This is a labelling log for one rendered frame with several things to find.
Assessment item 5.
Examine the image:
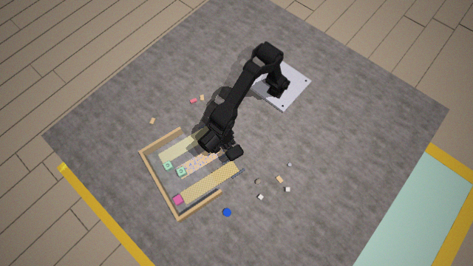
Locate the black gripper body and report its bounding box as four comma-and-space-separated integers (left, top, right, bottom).
221, 130, 244, 161

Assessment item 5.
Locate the pale yellow flat strip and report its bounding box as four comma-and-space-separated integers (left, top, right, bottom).
187, 126, 209, 147

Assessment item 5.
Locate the tan strip with blue dots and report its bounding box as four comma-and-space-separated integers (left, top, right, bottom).
198, 146, 227, 166

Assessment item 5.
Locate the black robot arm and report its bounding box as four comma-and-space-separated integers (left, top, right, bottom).
197, 42, 291, 154

